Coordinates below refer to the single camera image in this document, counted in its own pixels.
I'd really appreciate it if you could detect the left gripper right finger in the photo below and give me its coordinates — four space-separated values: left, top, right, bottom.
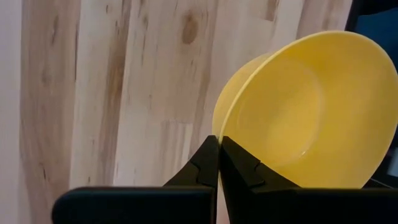
219 136 398 224

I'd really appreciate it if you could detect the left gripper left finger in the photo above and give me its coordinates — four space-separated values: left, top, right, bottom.
51 134 219 224

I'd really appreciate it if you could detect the yellow plastic bowl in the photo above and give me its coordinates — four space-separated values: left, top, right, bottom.
211 30 398 190

